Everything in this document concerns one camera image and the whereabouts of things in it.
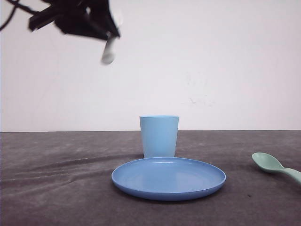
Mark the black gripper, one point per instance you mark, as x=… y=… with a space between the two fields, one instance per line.
x=88 y=18

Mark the white plastic fork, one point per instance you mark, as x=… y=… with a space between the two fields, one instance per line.
x=108 y=55

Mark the light blue plastic cup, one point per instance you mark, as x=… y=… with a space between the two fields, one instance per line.
x=159 y=135

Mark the mint green plastic spoon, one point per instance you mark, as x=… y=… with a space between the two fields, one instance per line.
x=270 y=164

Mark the blue plastic plate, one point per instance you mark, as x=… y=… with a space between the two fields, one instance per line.
x=168 y=178

